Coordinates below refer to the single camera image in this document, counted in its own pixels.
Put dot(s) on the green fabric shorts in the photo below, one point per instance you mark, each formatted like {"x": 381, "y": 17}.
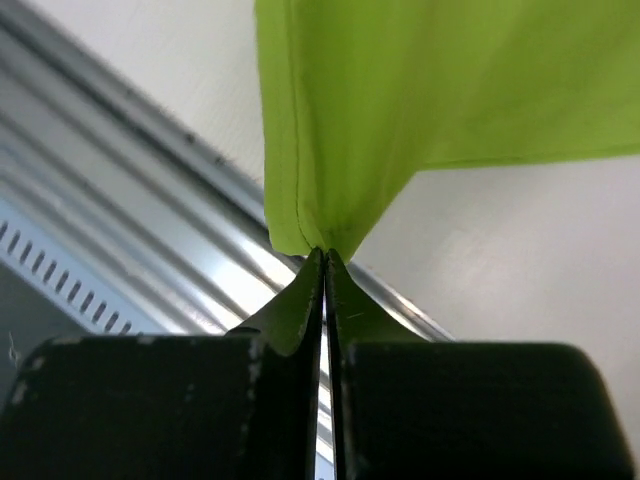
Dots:
{"x": 359, "y": 96}

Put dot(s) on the aluminium mounting rail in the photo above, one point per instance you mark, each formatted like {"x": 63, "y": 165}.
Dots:
{"x": 130, "y": 132}

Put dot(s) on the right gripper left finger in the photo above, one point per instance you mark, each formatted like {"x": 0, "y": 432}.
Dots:
{"x": 238, "y": 406}

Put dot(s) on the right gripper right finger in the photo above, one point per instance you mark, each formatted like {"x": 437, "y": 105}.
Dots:
{"x": 408, "y": 408}

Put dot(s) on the white slotted cable duct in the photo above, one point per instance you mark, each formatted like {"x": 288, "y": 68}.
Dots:
{"x": 67, "y": 282}

